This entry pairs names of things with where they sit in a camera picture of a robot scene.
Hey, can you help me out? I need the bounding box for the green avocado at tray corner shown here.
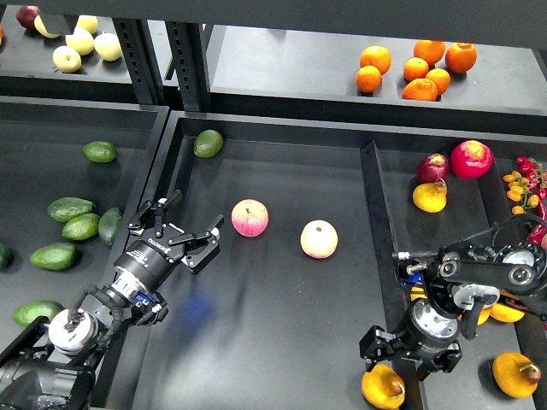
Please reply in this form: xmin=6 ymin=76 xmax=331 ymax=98
xmin=193 ymin=129 xmax=224 ymax=158

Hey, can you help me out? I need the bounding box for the pale yellow pear right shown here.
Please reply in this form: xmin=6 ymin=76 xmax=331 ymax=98
xmin=94 ymin=32 xmax=122 ymax=62

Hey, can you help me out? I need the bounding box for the orange front bottom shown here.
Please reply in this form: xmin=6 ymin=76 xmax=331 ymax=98
xmin=402 ymin=78 xmax=438 ymax=102

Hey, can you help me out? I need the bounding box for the cherry tomato bunch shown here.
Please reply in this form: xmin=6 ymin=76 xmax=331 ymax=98
xmin=503 ymin=156 xmax=546 ymax=219

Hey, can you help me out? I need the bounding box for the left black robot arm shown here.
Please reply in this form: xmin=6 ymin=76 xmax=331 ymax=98
xmin=1 ymin=190 xmax=224 ymax=409

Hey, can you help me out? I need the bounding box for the green avocado lower left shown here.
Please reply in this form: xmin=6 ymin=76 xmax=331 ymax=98
xmin=29 ymin=243 xmax=79 ymax=271

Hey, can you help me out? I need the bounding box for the pale pink yellow apple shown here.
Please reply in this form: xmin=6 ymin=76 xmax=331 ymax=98
xmin=300 ymin=220 xmax=338 ymax=259

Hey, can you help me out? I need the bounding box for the bright red apple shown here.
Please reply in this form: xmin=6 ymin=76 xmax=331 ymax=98
xmin=450 ymin=140 xmax=493 ymax=179

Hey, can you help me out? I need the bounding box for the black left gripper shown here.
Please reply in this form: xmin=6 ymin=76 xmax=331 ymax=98
xmin=114 ymin=190 xmax=224 ymax=293

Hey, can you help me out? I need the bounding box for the pale yellow pear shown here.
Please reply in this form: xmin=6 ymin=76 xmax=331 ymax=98
xmin=65 ymin=27 xmax=95 ymax=56
xmin=94 ymin=32 xmax=122 ymax=62
xmin=52 ymin=46 xmax=82 ymax=73
xmin=76 ymin=15 xmax=98 ymax=35

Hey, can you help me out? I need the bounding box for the orange lower left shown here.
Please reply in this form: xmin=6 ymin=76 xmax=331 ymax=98
xmin=356 ymin=65 xmax=382 ymax=93

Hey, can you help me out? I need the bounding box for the pale yellow pear half hidden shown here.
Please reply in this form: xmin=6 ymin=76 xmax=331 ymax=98
xmin=34 ymin=15 xmax=60 ymax=38

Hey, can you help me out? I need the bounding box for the black left tray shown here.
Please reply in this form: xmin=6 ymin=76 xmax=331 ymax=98
xmin=1 ymin=97 xmax=168 ymax=346

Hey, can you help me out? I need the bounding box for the orange top left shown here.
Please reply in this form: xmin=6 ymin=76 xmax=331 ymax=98
xmin=360 ymin=45 xmax=391 ymax=75

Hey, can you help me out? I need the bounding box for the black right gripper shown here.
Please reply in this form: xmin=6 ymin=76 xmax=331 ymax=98
xmin=359 ymin=298 xmax=462 ymax=381

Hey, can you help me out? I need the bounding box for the black shelf upright right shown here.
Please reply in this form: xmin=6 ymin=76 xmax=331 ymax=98
xmin=165 ymin=21 xmax=212 ymax=113

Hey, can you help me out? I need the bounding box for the black centre tray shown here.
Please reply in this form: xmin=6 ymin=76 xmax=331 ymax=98
xmin=91 ymin=113 xmax=419 ymax=409

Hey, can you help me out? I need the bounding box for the orange centre small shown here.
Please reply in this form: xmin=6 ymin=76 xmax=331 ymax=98
xmin=403 ymin=57 xmax=430 ymax=82

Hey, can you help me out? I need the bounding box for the black right tray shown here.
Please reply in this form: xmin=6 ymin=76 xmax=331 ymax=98
xmin=361 ymin=132 xmax=546 ymax=409

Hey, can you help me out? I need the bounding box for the dark red apple on shelf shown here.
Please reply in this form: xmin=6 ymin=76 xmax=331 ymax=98
xmin=15 ymin=5 xmax=39 ymax=31

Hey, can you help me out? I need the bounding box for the orange small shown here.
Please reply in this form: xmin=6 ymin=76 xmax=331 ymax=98
xmin=403 ymin=57 xmax=430 ymax=82
xmin=426 ymin=68 xmax=451 ymax=96

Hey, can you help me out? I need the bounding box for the black shelf upright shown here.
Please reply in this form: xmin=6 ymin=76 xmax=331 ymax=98
xmin=165 ymin=21 xmax=212 ymax=113
xmin=112 ymin=18 xmax=166 ymax=105

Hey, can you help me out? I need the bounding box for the pink red apple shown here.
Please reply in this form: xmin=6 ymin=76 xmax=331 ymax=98
xmin=231 ymin=198 xmax=269 ymax=237

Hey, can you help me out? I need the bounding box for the green avocado top left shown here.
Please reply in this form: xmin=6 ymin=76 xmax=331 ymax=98
xmin=83 ymin=140 xmax=118 ymax=163

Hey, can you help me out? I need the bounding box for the pale yellow pear middle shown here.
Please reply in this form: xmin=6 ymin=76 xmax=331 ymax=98
xmin=65 ymin=27 xmax=95 ymax=56

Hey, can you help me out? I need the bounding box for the black tray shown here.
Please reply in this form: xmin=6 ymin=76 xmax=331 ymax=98
xmin=1 ymin=97 xmax=168 ymax=346
xmin=361 ymin=132 xmax=546 ymax=409
xmin=91 ymin=113 xmax=419 ymax=409

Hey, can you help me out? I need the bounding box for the dark green avocado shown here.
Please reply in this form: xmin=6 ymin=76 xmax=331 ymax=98
xmin=12 ymin=300 xmax=64 ymax=327

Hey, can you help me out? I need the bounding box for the pale yellow pear front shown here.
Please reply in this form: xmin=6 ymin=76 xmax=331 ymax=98
xmin=52 ymin=46 xmax=82 ymax=73

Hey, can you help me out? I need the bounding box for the pale yellow pear back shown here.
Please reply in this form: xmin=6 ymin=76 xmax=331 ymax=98
xmin=76 ymin=15 xmax=98 ymax=35

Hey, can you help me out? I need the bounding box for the orange right small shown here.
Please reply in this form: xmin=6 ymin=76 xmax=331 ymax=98
xmin=426 ymin=68 xmax=451 ymax=96

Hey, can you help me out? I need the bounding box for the red chili pepper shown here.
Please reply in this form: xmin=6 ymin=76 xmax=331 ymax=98
xmin=526 ymin=202 xmax=546 ymax=246

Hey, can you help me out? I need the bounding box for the black shelf upright left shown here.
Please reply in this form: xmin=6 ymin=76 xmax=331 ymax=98
xmin=112 ymin=18 xmax=166 ymax=105

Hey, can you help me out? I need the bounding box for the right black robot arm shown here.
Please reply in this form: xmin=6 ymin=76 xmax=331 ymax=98
xmin=359 ymin=237 xmax=546 ymax=378

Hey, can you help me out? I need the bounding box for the green avocado middle cluster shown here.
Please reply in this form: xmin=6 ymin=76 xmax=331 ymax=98
xmin=62 ymin=213 xmax=100 ymax=241

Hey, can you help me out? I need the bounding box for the dark avocado at left edge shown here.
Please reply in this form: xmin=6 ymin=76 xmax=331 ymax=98
xmin=0 ymin=243 xmax=13 ymax=269

